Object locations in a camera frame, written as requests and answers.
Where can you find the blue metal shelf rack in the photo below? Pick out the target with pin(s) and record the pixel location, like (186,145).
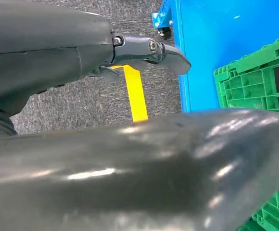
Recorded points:
(202,47)

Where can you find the green plastic crate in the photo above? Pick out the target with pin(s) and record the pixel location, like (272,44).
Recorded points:
(249,83)

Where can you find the yellow floor tape square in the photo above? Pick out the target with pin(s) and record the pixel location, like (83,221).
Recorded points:
(136,95)

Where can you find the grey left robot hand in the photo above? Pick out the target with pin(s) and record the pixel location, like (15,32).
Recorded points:
(57,47)

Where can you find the black rack caster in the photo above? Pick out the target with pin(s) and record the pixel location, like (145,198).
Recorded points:
(164,32)

